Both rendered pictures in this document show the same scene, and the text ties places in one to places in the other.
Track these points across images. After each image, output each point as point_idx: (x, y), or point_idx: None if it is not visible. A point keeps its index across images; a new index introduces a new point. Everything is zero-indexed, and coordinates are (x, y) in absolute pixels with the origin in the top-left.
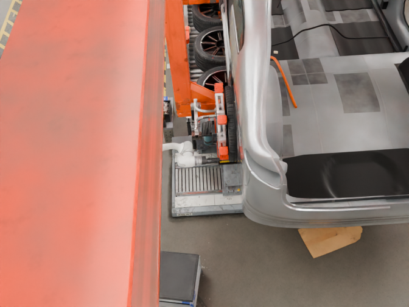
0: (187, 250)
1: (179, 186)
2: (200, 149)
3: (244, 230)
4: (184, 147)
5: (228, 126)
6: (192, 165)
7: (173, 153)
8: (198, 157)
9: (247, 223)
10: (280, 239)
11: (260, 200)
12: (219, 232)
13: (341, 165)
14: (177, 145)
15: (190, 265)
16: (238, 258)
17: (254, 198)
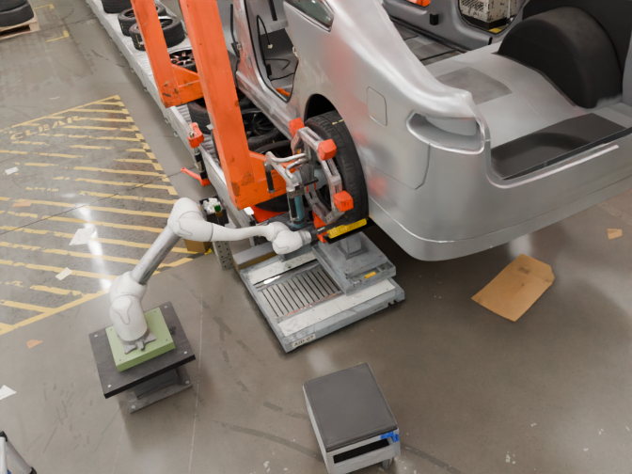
0: None
1: (276, 309)
2: None
3: (400, 328)
4: (275, 227)
5: (339, 155)
6: (299, 244)
7: (244, 274)
8: (303, 230)
9: (399, 319)
10: (456, 318)
11: (453, 192)
12: (367, 344)
13: (504, 161)
14: (264, 228)
15: (364, 381)
16: (414, 364)
17: (440, 197)
